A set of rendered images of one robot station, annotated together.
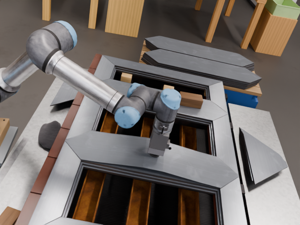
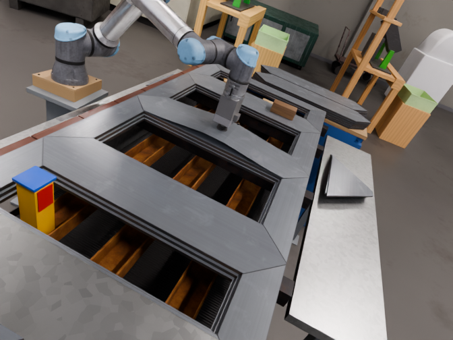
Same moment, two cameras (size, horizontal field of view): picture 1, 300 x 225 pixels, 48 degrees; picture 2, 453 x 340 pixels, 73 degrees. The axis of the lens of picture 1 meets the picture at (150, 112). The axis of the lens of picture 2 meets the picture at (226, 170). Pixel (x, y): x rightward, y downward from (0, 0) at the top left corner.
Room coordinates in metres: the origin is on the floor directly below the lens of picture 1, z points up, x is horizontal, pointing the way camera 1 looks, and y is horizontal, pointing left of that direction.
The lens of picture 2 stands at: (0.04, -0.36, 1.40)
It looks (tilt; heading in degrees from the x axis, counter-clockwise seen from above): 34 degrees down; 13
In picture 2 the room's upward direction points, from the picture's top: 21 degrees clockwise
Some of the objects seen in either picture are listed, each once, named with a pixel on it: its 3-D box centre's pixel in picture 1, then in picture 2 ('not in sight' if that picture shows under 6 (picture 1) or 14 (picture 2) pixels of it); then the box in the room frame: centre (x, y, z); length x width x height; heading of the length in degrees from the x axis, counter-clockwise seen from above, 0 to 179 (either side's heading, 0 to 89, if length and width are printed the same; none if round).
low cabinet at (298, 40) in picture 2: not in sight; (272, 31); (6.71, 1.29, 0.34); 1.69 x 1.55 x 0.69; 100
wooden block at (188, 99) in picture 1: (190, 100); (283, 109); (1.49, -0.19, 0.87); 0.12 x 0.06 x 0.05; 98
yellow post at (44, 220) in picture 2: not in sight; (37, 212); (0.40, 0.12, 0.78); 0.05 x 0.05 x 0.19; 4
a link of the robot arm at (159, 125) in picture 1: (164, 122); (236, 86); (1.02, -0.06, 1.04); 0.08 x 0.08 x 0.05
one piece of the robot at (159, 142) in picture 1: (162, 138); (232, 108); (1.02, -0.07, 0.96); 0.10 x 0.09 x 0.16; 93
